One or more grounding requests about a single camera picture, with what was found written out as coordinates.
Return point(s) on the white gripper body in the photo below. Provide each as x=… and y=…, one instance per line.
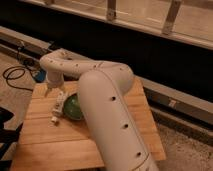
x=54, y=81

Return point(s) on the white plastic bottle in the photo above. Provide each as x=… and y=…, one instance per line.
x=57, y=110

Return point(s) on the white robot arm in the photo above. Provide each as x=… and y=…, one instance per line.
x=101, y=89

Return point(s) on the green ceramic bowl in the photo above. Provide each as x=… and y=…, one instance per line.
x=71, y=108

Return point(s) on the blue box on floor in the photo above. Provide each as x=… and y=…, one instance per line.
x=40, y=76

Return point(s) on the black object at left edge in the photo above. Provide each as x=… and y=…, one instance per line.
x=7, y=137

